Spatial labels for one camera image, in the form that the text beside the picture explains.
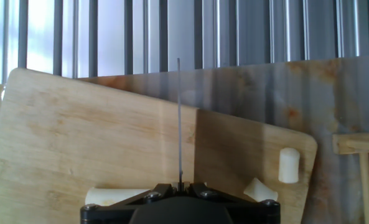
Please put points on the steel cleaver knife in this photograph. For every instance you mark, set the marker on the steel cleaver knife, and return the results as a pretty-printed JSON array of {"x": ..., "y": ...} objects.
[{"x": 179, "y": 124}]

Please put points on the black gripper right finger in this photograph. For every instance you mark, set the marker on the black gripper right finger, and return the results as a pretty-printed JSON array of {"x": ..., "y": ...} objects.
[{"x": 243, "y": 208}]

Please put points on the short cut scallion piece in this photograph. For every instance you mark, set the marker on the short cut scallion piece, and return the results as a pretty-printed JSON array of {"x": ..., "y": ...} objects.
[
  {"x": 289, "y": 165},
  {"x": 260, "y": 190}
]

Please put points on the wooden peg knife rack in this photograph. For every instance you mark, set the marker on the wooden peg knife rack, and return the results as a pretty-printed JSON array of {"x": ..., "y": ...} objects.
[{"x": 352, "y": 143}]

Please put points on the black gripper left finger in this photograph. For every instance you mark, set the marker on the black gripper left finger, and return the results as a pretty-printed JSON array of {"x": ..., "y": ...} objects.
[{"x": 122, "y": 207}]

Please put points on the white scallion stalk piece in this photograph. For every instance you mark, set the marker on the white scallion stalk piece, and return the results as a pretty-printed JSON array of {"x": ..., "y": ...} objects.
[{"x": 109, "y": 196}]

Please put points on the wooden cutting board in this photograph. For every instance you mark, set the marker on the wooden cutting board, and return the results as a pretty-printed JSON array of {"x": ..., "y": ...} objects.
[{"x": 78, "y": 130}]

